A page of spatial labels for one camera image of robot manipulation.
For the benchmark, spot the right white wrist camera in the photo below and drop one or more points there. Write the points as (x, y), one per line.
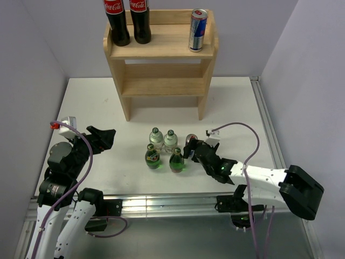
(213, 137)

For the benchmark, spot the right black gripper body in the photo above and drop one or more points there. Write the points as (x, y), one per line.
(208, 170)

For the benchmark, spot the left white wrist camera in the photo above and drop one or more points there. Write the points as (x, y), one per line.
(64, 131)

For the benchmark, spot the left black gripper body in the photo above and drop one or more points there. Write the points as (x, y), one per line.
(82, 149)

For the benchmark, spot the green glass bottle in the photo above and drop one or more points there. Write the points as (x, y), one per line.
(152, 157)
(176, 161)

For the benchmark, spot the wooden two-tier shelf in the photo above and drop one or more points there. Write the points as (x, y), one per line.
(165, 67)

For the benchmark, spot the left Coca-Cola bottle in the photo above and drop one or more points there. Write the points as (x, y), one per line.
(116, 15)

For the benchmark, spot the coca-cola bottle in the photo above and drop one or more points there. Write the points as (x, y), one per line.
(139, 10)
(116, 15)

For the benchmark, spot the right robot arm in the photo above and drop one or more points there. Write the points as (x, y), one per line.
(258, 186)

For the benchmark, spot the aluminium table frame rail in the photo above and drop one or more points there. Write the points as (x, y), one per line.
(166, 214)

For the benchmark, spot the right Coca-Cola bottle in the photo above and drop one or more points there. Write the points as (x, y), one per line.
(139, 10)

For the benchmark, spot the silver blue can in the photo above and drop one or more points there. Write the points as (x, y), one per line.
(187, 140)
(197, 29)

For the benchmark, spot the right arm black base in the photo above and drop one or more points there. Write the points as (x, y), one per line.
(229, 203)

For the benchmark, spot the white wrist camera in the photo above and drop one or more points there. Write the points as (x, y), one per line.
(64, 131)
(213, 137)

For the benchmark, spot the clear glass bottle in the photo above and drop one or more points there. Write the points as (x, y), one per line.
(156, 138)
(170, 141)

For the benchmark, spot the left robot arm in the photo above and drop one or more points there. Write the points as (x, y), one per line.
(59, 218)

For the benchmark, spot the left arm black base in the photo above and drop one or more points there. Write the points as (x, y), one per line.
(110, 207)

